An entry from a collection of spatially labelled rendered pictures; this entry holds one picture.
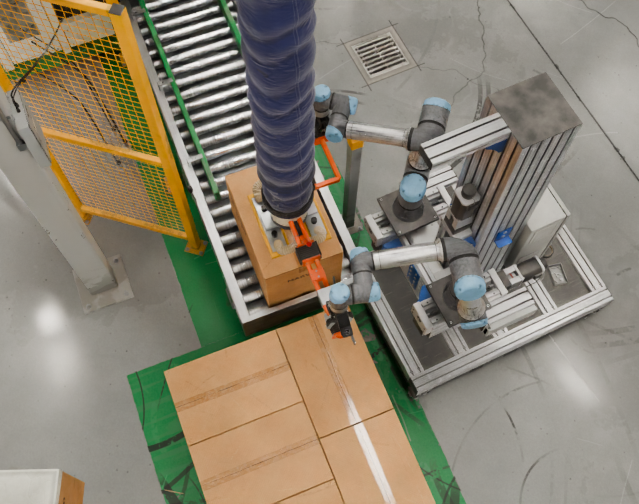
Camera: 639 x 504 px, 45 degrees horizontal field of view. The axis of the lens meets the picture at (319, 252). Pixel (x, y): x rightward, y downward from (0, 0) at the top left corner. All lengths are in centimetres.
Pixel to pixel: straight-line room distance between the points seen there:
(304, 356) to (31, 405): 164
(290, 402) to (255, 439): 25
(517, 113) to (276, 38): 97
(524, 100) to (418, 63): 267
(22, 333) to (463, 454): 261
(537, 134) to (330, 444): 183
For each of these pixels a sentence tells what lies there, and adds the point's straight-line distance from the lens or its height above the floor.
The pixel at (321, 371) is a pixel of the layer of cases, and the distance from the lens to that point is 393.
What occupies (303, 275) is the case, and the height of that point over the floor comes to 83.
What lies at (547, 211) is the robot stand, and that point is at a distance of 364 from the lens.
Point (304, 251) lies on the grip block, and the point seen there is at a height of 129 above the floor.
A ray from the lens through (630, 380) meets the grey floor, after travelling 483.
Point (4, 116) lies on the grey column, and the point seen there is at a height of 183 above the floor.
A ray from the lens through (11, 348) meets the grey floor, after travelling 486.
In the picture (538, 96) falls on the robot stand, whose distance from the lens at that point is 294.
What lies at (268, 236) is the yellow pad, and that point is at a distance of 351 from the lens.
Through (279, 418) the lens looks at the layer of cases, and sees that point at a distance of 388.
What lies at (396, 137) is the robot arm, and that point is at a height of 164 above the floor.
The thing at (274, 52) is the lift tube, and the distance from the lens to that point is 237.
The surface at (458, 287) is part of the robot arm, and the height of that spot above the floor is 164.
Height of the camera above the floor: 433
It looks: 66 degrees down
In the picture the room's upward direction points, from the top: 1 degrees clockwise
